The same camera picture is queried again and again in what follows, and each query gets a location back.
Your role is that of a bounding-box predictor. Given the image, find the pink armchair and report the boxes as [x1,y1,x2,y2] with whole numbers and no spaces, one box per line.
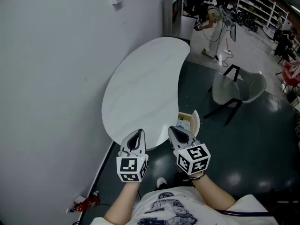
[280,61,300,89]

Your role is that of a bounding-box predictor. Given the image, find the grey cabinet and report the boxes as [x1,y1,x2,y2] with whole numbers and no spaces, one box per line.
[163,0,198,41]

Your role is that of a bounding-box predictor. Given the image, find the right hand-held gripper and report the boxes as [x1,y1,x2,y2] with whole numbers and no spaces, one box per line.
[167,125,211,176]

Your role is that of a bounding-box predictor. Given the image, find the black wrist bracelet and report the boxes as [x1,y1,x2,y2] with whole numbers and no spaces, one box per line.
[187,172,207,182]

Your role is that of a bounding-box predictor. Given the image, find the person's black trousers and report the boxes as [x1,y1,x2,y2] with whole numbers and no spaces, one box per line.
[172,172,195,188]

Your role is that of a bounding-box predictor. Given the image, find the person's white printed shirt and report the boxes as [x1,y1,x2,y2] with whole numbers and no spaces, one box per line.
[90,186,278,225]

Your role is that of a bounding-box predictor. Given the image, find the person's white shoe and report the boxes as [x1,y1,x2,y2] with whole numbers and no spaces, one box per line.
[156,177,168,189]

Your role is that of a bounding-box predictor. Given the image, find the white kidney-shaped table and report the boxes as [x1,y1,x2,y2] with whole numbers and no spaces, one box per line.
[101,37,191,151]

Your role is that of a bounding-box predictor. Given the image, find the person's right forearm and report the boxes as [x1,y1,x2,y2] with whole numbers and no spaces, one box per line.
[193,173,236,212]

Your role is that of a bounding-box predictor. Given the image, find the black metal frame rack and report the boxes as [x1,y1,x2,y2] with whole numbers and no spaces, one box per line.
[269,188,300,218]

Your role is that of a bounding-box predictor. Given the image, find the wooden drawer white ribbed front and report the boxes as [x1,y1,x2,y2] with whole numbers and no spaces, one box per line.
[177,110,201,138]

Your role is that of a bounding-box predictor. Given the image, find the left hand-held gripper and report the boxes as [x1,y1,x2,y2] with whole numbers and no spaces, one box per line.
[116,128,150,183]

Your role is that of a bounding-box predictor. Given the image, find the white storage shelf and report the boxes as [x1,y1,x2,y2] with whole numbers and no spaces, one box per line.
[236,0,290,32]

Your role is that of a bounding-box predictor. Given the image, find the red fire extinguisher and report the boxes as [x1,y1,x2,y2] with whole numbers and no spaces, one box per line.
[69,190,101,213]

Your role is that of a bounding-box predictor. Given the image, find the person's left forearm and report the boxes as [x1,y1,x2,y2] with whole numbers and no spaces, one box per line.
[104,181,142,222]

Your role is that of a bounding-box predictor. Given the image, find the grey upholstered chair black legs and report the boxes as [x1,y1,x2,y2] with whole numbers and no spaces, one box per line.
[203,64,268,126]

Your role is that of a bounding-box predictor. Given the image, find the black shoulder cable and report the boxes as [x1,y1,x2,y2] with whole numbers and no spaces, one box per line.
[214,208,273,217]

